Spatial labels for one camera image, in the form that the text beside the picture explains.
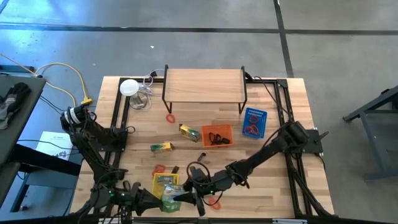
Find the yellow plastic basket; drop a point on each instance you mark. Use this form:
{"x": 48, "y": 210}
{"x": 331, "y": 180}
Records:
{"x": 155, "y": 186}

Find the black elastic band loop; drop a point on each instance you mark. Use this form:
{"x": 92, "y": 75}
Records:
{"x": 124, "y": 185}
{"x": 210, "y": 137}

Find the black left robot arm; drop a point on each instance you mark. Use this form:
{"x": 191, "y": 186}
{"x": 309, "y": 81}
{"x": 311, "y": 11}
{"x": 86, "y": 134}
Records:
{"x": 93, "y": 158}

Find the orange-red spiral coil band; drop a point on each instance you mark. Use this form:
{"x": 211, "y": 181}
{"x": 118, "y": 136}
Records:
{"x": 250, "y": 119}
{"x": 248, "y": 130}
{"x": 155, "y": 171}
{"x": 217, "y": 206}
{"x": 167, "y": 119}

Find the white dome table lamp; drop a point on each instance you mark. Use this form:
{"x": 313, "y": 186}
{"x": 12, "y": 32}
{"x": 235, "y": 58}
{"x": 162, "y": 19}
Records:
{"x": 129, "y": 87}

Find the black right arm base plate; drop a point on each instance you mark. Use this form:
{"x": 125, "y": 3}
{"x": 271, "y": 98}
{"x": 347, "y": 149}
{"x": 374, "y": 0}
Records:
{"x": 314, "y": 141}

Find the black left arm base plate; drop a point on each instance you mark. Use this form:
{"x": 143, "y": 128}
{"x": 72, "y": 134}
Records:
{"x": 119, "y": 146}

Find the dark blue table frame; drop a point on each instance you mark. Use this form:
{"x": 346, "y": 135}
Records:
{"x": 373, "y": 104}

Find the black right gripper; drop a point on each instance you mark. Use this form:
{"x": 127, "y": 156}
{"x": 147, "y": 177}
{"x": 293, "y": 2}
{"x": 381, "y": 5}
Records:
{"x": 206, "y": 186}

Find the yellow green crayon box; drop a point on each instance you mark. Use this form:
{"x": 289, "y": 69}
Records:
{"x": 164, "y": 179}
{"x": 162, "y": 147}
{"x": 171, "y": 202}
{"x": 189, "y": 133}

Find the blue plastic basket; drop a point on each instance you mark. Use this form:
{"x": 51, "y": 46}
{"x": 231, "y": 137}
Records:
{"x": 259, "y": 113}

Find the grey black work glove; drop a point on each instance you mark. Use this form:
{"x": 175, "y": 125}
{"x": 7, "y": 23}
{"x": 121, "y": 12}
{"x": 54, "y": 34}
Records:
{"x": 14, "y": 99}

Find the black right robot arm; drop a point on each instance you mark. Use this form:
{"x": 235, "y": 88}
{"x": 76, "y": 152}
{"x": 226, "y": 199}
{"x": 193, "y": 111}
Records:
{"x": 264, "y": 158}

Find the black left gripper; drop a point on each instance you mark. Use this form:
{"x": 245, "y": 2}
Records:
{"x": 130, "y": 199}

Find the white paper booklet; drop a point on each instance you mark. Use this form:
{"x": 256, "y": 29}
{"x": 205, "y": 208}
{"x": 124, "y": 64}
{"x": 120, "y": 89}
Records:
{"x": 59, "y": 137}

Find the wooden shelf riser black legs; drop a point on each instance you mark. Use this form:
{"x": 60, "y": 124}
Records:
{"x": 203, "y": 85}

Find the orange plastic basket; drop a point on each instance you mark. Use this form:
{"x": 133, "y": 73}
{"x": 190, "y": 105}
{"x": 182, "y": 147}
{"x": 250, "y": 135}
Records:
{"x": 224, "y": 129}

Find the dark workbench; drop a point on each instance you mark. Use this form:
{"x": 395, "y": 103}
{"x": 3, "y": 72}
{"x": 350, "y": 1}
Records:
{"x": 25, "y": 121}

